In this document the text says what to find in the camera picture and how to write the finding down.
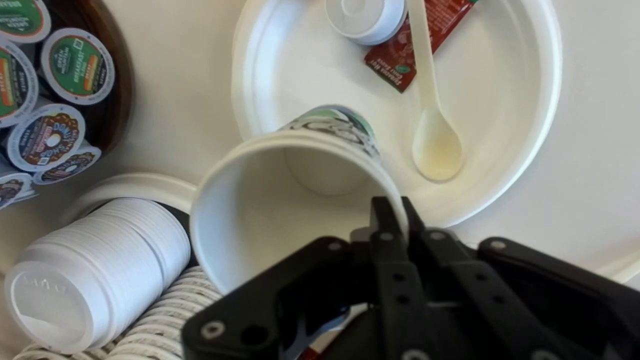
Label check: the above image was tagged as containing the white creamer cup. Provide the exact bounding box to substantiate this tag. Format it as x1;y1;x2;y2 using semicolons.
324;0;406;46

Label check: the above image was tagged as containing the white plastic spoon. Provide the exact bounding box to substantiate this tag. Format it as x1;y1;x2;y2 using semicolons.
406;0;464;183

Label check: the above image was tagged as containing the red sauce packet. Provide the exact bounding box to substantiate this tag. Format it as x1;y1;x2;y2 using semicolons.
361;0;479;95

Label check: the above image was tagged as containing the wire K-cup pod carousel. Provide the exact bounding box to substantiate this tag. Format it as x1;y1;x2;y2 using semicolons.
0;0;134;208

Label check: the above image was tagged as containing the white cup lid stack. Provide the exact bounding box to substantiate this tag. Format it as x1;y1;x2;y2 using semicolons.
3;199;190;355

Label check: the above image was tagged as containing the tall paper cup stack left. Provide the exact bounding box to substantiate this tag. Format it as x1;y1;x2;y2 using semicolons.
11;266;222;360

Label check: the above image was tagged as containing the white paper plate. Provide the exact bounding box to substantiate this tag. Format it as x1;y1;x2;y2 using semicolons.
232;0;561;227

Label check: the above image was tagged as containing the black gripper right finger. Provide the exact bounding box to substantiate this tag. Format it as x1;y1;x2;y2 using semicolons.
401;199;640;360

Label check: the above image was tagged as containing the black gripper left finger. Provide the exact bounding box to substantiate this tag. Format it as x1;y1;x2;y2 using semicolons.
180;196;422;360

